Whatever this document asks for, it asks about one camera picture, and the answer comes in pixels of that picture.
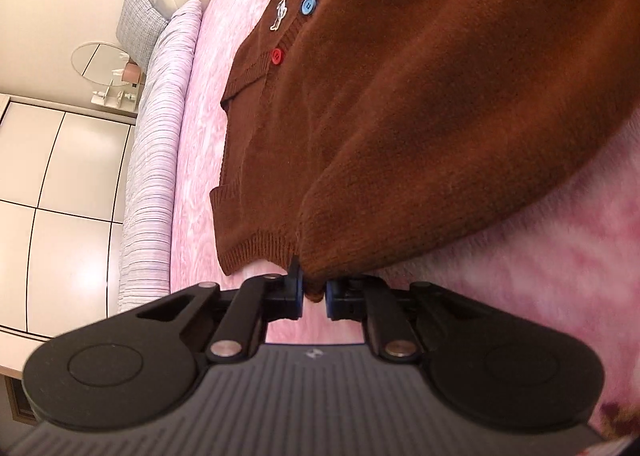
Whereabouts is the maroon knitted cardigan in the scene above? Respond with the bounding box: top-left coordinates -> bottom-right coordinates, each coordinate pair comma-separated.
210,0 -> 639,294

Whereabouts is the striped lilac rolled duvet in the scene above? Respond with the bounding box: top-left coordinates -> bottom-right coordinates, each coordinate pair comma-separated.
116,0 -> 203,313

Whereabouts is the pink rose bed blanket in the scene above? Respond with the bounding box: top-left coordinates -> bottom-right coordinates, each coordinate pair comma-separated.
170,0 -> 639,438

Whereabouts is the white wardrobe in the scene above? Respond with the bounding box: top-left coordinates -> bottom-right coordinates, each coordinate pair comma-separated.
1,95 -> 134,378

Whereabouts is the oval vanity mirror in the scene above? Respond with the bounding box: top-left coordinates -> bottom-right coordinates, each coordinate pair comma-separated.
70,42 -> 142,86

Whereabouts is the grey checked pillow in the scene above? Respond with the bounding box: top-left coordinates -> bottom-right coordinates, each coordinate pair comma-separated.
116,0 -> 168,72

